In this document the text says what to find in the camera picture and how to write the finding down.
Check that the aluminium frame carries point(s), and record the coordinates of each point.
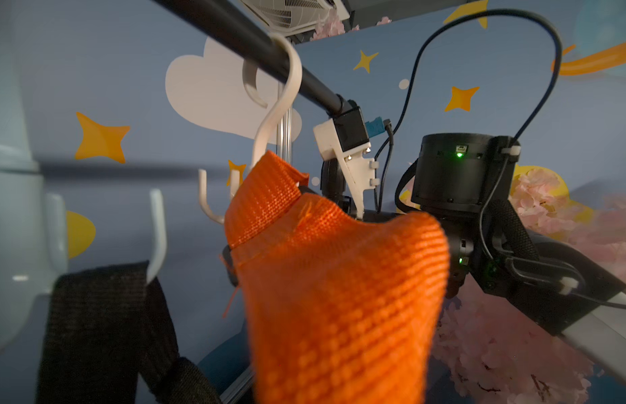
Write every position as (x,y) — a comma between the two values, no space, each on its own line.
(239,387)

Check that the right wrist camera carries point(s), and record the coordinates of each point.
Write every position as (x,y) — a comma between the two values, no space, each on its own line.
(346,172)

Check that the orange ripstop waist bag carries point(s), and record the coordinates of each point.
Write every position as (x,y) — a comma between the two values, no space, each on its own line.
(338,310)

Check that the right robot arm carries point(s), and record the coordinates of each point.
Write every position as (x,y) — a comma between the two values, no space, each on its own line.
(464,181)

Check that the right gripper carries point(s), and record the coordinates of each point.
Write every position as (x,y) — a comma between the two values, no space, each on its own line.
(333,185)

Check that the black and orange bag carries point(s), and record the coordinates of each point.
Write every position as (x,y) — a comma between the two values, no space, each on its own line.
(106,329)

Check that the pink cherry blossom tree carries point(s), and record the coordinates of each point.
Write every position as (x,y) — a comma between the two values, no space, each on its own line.
(377,215)

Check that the black clothes rack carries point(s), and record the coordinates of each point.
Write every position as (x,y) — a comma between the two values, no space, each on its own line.
(228,25)

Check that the light blue hook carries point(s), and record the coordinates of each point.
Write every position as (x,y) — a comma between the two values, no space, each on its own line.
(34,247)

